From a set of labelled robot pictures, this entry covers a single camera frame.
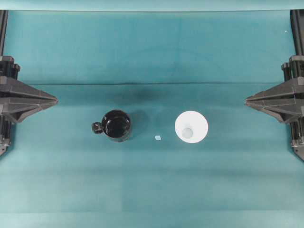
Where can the white paper cup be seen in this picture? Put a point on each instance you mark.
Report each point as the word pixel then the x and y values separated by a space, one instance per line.
pixel 191 127

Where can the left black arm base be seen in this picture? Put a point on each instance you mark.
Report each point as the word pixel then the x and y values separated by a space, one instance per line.
pixel 3 25

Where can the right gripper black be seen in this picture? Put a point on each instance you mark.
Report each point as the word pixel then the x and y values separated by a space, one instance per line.
pixel 285 114

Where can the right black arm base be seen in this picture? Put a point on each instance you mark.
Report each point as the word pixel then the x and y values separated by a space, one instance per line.
pixel 297 25

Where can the black cup holder with handle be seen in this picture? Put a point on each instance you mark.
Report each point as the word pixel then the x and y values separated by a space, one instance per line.
pixel 115 124

